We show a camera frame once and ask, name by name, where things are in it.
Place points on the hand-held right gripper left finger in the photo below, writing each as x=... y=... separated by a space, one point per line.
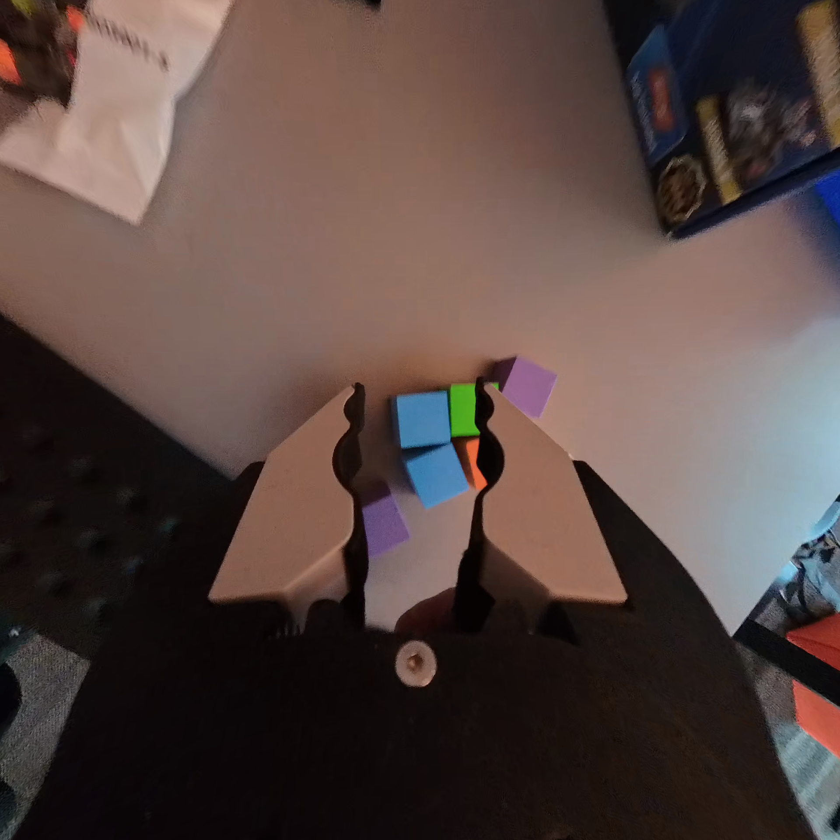
x=295 y=512

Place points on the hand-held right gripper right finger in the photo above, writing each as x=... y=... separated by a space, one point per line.
x=544 y=518

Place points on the purple foam cube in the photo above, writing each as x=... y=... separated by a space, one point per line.
x=384 y=525
x=528 y=387

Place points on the orange foam cube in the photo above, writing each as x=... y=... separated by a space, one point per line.
x=472 y=463

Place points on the blue foam cube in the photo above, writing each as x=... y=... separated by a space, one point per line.
x=420 y=420
x=436 y=476

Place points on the green foam cube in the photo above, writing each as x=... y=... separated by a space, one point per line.
x=463 y=410

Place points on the orange box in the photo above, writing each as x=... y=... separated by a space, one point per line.
x=817 y=715

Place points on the clear bag of building parts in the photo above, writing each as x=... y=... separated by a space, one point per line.
x=111 y=131

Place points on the blue toy robot box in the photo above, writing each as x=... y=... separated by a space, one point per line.
x=741 y=111

